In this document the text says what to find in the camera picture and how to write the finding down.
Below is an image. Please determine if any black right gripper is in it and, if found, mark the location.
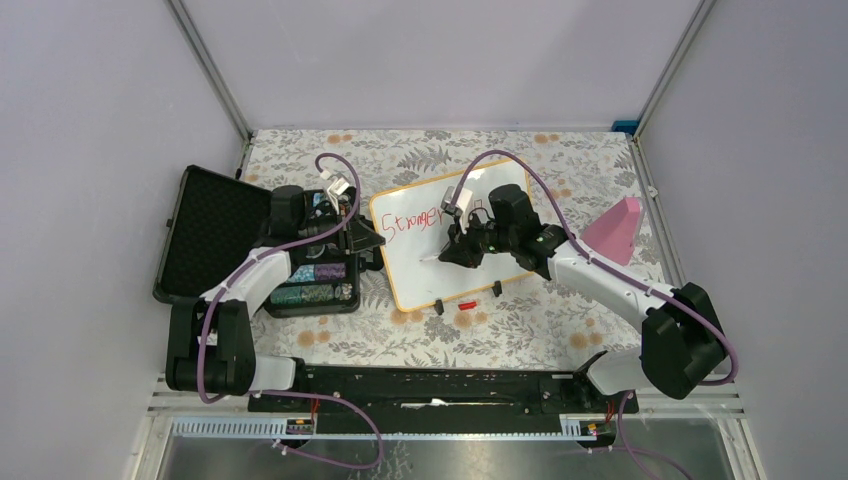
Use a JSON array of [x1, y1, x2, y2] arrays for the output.
[[439, 210, 517, 269]]

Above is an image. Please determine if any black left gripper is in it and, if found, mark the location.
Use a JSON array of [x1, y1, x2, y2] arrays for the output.
[[298, 200, 385, 254]]

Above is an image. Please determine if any yellow framed whiteboard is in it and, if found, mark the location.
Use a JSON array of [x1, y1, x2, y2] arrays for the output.
[[369, 171, 530, 312]]

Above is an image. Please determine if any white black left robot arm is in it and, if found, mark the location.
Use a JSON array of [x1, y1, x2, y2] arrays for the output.
[[165, 185, 385, 411]]

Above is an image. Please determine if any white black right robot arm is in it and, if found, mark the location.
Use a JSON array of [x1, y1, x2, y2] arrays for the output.
[[438, 184, 730, 412]]

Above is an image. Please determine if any floral patterned table mat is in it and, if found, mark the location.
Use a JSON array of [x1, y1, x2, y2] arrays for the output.
[[242, 129, 642, 370]]

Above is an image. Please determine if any black poker chip case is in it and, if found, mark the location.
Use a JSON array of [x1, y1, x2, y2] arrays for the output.
[[153, 165, 384, 318]]

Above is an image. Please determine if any pink wedge block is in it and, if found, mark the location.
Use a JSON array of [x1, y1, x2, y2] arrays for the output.
[[580, 197, 644, 266]]

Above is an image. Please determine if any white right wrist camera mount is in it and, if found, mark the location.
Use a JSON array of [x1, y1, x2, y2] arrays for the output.
[[441, 187, 473, 231]]

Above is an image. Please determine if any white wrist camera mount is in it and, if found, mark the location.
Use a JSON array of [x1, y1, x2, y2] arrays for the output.
[[441, 187, 473, 231], [324, 175, 351, 199]]

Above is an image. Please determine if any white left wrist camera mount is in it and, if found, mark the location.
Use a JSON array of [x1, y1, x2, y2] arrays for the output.
[[324, 175, 351, 199]]

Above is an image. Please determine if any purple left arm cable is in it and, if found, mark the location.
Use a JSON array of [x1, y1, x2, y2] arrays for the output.
[[197, 153, 386, 469]]

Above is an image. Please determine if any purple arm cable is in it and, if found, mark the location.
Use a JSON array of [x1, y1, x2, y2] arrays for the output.
[[450, 149, 739, 478], [197, 153, 386, 469]]

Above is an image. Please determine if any blue corner bracket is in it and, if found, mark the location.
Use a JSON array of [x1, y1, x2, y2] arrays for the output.
[[610, 120, 640, 136]]

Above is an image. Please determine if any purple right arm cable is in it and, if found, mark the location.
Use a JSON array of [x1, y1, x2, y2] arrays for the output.
[[450, 149, 739, 478]]

